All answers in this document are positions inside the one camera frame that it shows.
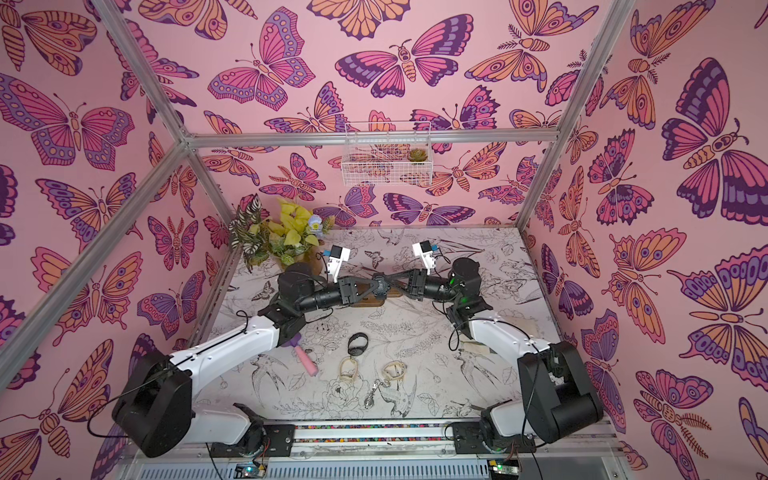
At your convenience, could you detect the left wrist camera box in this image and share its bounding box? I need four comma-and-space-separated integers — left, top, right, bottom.
323, 245, 351, 283

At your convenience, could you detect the amber vase with plants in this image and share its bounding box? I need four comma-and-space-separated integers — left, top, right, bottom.
228, 194, 336, 271

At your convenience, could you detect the small succulent plant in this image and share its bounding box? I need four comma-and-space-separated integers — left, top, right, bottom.
407, 148, 429, 163

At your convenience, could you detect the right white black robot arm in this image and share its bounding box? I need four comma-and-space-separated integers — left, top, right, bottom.
375, 258, 604, 452

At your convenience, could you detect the black watch wide face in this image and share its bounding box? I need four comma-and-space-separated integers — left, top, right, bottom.
372, 273, 391, 298

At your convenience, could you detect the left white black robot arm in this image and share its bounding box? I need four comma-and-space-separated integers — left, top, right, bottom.
112, 263, 385, 458

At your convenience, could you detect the wooden watch stand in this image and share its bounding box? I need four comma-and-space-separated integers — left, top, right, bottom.
353, 281, 404, 308

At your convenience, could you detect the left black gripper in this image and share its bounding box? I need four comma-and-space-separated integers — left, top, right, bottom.
297, 279, 378, 318

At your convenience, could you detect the white wire wall basket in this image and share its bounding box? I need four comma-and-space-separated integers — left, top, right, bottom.
339, 120, 434, 188

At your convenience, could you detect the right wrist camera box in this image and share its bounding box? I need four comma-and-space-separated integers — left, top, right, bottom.
412, 240, 437, 275

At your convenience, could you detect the purple pink toy shovel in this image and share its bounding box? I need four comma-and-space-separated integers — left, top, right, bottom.
285, 333, 319, 377

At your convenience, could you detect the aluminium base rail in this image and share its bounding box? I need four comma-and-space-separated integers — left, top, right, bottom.
114, 418, 633, 479

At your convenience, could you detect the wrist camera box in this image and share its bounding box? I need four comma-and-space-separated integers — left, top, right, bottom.
412, 240, 437, 275
323, 245, 351, 283

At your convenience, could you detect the beige watch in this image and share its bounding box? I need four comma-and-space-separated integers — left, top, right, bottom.
338, 356, 359, 383
381, 360, 408, 387

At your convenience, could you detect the silver metal keychain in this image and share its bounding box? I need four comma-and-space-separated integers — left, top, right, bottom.
363, 379, 384, 410

